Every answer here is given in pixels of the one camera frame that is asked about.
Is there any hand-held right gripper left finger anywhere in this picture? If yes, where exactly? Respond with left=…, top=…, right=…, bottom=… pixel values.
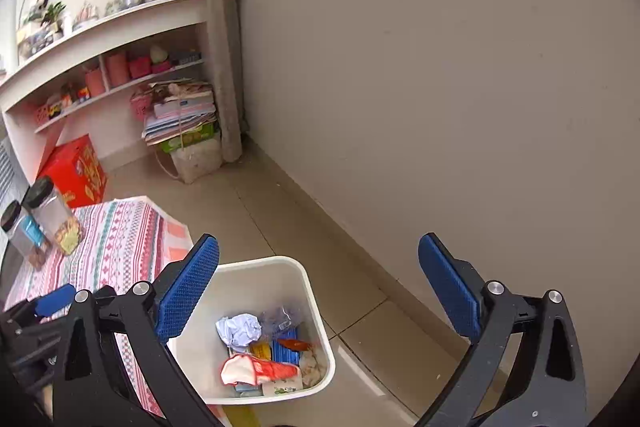
left=50, top=233, right=221, bottom=427

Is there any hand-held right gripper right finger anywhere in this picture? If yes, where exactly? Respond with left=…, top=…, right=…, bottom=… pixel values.
left=415, top=233, right=588, bottom=427

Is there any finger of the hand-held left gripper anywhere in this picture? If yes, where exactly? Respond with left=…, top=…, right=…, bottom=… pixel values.
left=10, top=284, right=77, bottom=333

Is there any white waste bin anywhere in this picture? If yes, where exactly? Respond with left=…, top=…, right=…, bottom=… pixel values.
left=167, top=256, right=336, bottom=405

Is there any crumpled white paper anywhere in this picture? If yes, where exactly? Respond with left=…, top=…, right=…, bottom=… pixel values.
left=216, top=313, right=262, bottom=350

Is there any clear jar with blue label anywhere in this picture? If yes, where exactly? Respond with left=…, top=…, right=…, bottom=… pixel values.
left=0, top=201, right=52, bottom=270

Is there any clear jar of peanuts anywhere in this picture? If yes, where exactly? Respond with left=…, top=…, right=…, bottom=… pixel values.
left=22, top=177, right=82, bottom=255

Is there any patterned tablecloth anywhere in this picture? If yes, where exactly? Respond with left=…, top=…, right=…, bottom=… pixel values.
left=2, top=196, right=193, bottom=418

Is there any crushed clear plastic bottle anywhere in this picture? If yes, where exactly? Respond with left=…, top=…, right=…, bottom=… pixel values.
left=260, top=304, right=302, bottom=338

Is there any white bag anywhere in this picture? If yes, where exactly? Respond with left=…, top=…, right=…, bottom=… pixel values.
left=155, top=137, right=223, bottom=185

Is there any red cardboard box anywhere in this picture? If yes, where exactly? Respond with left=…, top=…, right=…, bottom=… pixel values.
left=37, top=134, right=108, bottom=208

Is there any white pack with green print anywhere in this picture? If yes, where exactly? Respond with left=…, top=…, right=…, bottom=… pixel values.
left=262, top=379, right=304, bottom=399

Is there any small white tissue wad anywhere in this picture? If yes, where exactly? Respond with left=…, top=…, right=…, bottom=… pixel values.
left=299, top=349, right=322, bottom=384

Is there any green cardboard box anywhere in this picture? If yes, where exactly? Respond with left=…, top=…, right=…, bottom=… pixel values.
left=160, top=122, right=221, bottom=152

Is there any beige curtain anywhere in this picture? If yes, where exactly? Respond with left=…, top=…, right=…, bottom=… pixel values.
left=205, top=0, right=246, bottom=162

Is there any stack of papers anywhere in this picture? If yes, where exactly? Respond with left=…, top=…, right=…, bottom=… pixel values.
left=142, top=79, right=218, bottom=145

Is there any pink pot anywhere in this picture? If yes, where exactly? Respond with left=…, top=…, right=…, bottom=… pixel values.
left=85, top=69, right=106, bottom=98
left=105, top=52, right=130, bottom=88

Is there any white bookshelf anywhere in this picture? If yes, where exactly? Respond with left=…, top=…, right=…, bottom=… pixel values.
left=0, top=0, right=241, bottom=168

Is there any potted plant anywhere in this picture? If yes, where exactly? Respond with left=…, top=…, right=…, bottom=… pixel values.
left=30, top=2, right=67, bottom=38

